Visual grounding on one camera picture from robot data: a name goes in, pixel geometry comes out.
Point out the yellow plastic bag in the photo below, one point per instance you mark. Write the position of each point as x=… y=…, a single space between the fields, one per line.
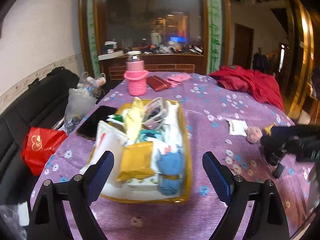
x=133 y=118

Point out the red white plastic bag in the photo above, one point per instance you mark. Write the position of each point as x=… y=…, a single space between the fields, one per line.
x=105 y=129

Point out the yellow storage tray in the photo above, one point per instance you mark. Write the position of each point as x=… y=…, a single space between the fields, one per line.
x=186 y=154

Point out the wooden counter ledge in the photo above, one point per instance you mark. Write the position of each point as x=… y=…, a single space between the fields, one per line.
x=186 y=59

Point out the clear plastic bag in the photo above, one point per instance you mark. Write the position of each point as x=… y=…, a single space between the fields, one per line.
x=80 y=101

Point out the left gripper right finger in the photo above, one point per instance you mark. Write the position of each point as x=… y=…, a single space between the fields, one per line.
x=267 y=220

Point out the green white snack packet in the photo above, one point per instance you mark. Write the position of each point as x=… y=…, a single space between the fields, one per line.
x=116 y=119

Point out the pink cloth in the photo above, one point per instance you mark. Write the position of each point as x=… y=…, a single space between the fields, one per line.
x=176 y=79

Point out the red wallet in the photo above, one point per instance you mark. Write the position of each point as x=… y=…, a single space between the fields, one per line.
x=157 y=83

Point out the pink plush ball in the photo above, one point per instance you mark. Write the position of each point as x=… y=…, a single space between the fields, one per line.
x=254 y=134

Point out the yellow padded envelope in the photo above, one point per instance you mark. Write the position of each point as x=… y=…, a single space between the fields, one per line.
x=136 y=162

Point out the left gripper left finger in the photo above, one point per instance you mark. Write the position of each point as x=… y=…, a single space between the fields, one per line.
x=48 y=218

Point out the black sofa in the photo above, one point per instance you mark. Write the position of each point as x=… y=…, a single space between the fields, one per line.
x=41 y=105

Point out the blue knitted cloth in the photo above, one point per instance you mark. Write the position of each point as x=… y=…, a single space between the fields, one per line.
x=170 y=166

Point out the clear plastic box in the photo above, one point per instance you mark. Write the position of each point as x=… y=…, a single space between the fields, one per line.
x=155 y=111

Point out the red jacket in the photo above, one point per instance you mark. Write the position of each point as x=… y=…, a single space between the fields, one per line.
x=262 y=87

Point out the black smartphone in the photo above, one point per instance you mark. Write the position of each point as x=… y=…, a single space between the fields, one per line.
x=88 y=129

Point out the white tissue packet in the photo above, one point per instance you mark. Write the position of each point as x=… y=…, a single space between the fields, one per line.
x=237 y=127

